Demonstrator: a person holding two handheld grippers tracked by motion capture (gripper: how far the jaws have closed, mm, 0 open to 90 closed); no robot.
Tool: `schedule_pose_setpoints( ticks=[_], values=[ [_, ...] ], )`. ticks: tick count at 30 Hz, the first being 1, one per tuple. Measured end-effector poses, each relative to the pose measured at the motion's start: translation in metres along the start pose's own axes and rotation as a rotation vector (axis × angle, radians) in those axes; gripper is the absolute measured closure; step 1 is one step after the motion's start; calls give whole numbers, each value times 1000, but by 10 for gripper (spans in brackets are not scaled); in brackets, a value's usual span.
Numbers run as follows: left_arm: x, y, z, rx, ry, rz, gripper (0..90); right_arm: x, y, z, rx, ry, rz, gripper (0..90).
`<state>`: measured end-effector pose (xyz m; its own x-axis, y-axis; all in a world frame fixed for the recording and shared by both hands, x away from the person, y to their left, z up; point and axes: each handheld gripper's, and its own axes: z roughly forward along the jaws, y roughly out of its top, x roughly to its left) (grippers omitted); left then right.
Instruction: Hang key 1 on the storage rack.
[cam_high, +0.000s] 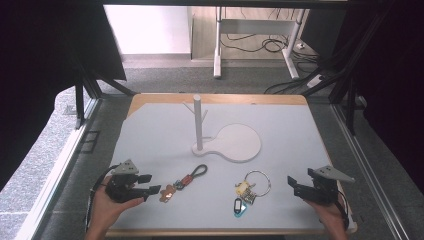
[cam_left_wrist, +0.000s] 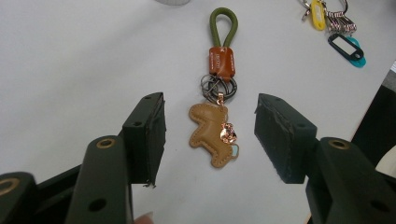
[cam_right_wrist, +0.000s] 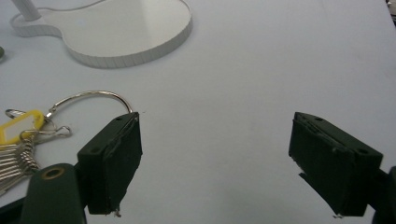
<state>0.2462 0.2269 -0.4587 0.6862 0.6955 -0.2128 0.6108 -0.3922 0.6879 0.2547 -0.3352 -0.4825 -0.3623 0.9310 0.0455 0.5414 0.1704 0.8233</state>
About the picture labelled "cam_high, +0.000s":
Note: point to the white power strip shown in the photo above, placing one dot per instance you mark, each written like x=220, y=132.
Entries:
x=315, y=81

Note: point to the white key holder stand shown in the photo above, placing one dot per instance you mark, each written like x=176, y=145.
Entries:
x=233, y=143

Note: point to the person's left hand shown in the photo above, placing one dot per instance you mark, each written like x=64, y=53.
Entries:
x=108, y=208

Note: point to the black metal stand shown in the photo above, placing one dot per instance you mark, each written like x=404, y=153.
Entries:
x=350, y=83
x=80, y=103

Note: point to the white desk frame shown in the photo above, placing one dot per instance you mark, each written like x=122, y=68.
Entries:
x=255, y=26

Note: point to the white table mat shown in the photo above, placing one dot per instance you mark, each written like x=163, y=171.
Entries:
x=166, y=133

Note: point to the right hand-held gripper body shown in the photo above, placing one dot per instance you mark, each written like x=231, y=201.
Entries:
x=321, y=190

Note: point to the black curtain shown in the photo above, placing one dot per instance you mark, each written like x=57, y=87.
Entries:
x=40, y=66
x=393, y=83

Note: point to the dark floor outlet cover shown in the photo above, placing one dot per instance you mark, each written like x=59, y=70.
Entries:
x=89, y=141

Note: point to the person's right hand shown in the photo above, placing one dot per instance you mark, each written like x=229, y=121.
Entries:
x=328, y=213

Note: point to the white board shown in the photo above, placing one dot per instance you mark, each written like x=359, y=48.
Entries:
x=146, y=30

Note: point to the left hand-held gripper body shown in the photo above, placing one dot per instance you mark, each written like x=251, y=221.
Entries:
x=121, y=186

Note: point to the aluminium rail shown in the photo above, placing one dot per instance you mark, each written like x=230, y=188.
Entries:
x=56, y=173
x=370, y=173

